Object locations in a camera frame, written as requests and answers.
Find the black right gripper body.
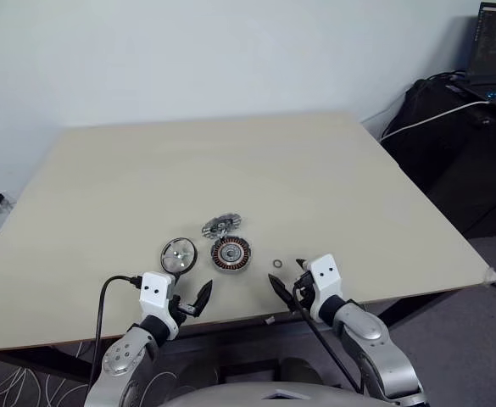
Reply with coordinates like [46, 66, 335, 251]
[290, 270, 318, 313]

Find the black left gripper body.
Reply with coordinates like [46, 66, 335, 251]
[167, 292, 194, 328]

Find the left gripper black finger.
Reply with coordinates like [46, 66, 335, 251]
[189, 279, 214, 318]

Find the black rimmed motor rotor disc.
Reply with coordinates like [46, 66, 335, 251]
[159, 237, 198, 273]

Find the grey motor housing with stator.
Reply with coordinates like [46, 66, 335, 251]
[209, 237, 254, 275]

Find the silver robot torso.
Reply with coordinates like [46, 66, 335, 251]
[162, 380, 384, 407]

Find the black cabinet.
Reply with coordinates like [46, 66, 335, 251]
[380, 77, 496, 239]

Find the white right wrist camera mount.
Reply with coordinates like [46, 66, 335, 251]
[305, 254, 343, 322]

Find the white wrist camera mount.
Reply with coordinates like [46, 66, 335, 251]
[138, 271, 181, 340]
[305, 254, 343, 322]

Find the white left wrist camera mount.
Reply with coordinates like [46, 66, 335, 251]
[138, 271, 181, 340]

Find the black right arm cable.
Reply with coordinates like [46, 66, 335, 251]
[291, 284, 364, 394]

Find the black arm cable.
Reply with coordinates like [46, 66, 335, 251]
[291, 284, 364, 394]
[87, 275, 145, 387]

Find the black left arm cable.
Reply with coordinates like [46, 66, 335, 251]
[87, 275, 145, 387]

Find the white laptop cable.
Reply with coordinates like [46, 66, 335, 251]
[379, 98, 493, 142]

